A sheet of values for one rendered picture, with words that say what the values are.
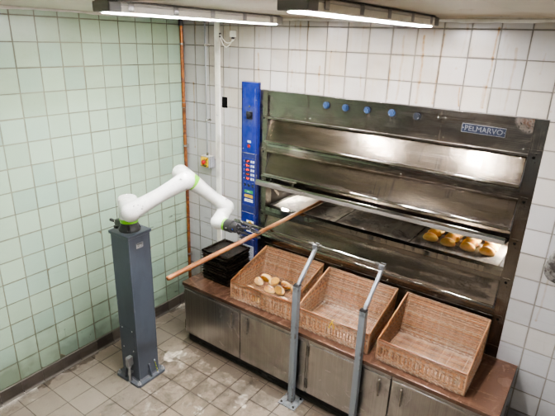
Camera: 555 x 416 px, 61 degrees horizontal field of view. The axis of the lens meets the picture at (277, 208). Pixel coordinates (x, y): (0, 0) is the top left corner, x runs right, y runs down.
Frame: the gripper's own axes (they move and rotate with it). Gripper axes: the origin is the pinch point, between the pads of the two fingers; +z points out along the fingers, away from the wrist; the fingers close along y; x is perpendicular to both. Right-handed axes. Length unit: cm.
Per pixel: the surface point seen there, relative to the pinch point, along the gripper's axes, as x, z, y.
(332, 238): -55, 30, 13
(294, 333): 6, 40, 59
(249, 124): -50, -47, -64
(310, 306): -23, 34, 55
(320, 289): -38, 34, 48
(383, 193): -53, 68, -32
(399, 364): -4, 110, 57
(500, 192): -54, 138, -47
